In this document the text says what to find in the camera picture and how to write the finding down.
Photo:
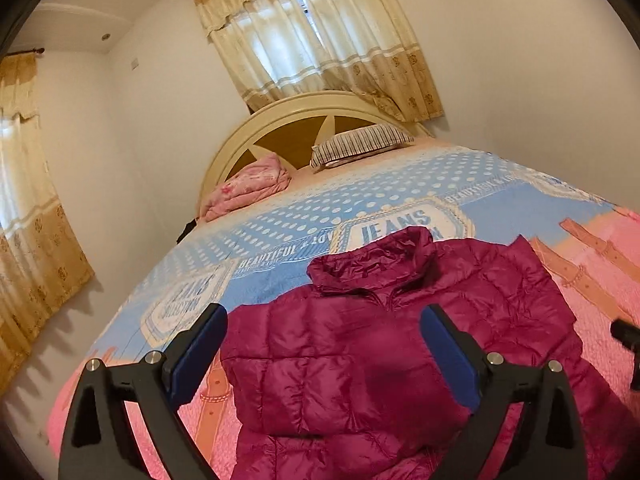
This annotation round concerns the cream wooden headboard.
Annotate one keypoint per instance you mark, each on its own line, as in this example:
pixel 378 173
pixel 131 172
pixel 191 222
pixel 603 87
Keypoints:
pixel 290 135

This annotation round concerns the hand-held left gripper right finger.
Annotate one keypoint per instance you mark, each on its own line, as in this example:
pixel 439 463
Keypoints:
pixel 445 347

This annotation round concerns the printed blue pink bed sheet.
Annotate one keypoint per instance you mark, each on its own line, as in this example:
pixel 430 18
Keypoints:
pixel 300 210

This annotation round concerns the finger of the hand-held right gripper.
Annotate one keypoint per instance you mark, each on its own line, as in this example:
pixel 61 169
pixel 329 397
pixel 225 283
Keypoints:
pixel 624 332

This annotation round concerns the dark curtain rod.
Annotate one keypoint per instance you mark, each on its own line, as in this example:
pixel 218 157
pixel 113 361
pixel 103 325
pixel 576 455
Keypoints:
pixel 32 50

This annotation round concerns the folded pink blanket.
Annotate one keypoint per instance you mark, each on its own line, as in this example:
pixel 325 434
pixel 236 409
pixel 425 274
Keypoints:
pixel 250 185

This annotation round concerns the magenta puffer jacket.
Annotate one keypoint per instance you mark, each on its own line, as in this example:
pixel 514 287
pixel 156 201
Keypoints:
pixel 350 360

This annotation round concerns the striped pillow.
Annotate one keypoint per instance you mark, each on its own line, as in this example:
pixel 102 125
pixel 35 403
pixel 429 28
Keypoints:
pixel 360 142

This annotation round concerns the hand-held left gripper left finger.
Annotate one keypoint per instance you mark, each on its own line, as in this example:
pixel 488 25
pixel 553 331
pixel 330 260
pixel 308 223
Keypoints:
pixel 200 342

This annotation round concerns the cream patterned window curtain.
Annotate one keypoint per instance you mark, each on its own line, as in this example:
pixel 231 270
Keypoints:
pixel 300 35

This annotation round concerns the cream patterned side curtain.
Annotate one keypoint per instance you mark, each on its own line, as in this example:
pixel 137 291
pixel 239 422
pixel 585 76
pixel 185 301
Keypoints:
pixel 35 210

